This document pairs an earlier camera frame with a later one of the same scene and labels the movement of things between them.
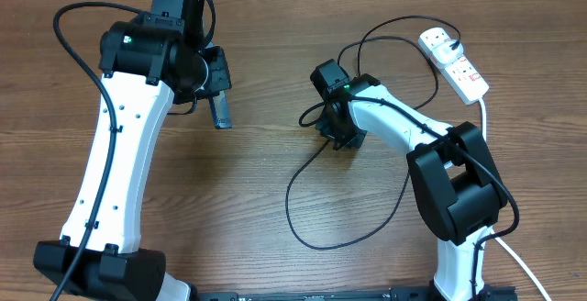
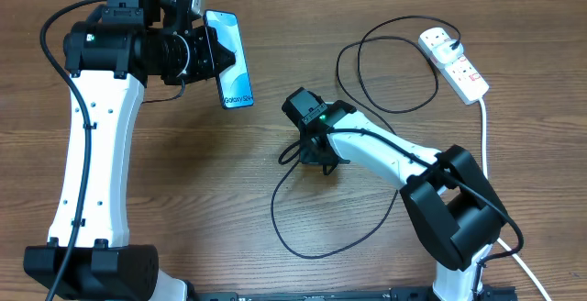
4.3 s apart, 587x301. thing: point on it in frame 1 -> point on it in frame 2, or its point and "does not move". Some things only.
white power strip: [461, 77] does not move
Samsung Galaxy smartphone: [221, 110] -> [235, 82]
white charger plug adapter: [445, 54] does not move
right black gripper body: [342, 131] -> [324, 158]
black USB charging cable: [400, 115] -> [326, 254]
